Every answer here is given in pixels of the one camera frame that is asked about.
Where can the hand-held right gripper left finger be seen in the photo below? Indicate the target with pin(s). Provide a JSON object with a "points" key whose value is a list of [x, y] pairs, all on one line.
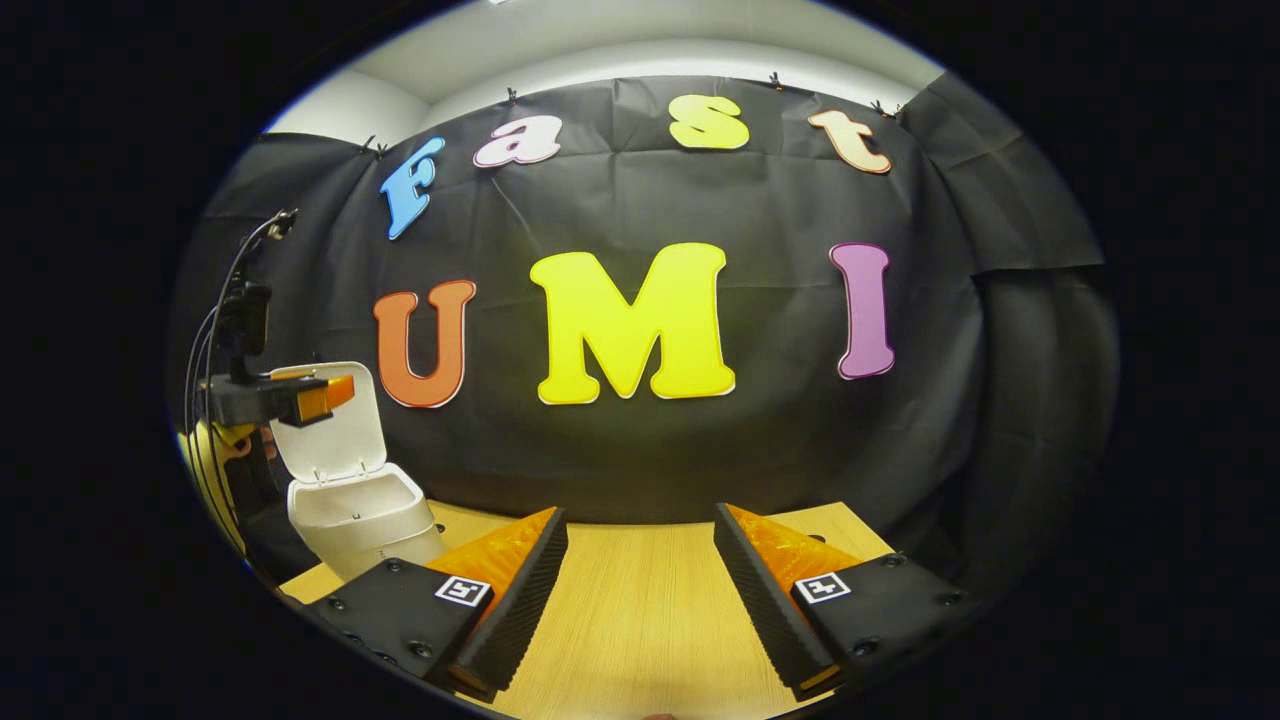
{"points": [[525, 590]]}

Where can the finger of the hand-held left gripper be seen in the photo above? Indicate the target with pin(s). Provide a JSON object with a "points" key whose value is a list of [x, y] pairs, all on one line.
{"points": [[250, 400]]}

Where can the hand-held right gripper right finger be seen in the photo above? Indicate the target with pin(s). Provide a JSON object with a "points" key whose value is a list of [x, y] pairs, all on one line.
{"points": [[760, 600]]}

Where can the white desktop garbage bin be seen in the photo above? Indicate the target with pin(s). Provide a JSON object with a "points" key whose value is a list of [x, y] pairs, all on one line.
{"points": [[355, 510]]}

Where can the wooden desktop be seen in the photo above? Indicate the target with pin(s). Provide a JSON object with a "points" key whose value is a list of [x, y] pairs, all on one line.
{"points": [[640, 600]]}

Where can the black backdrop cloth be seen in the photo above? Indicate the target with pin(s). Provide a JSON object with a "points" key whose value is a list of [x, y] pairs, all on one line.
{"points": [[700, 210]]}

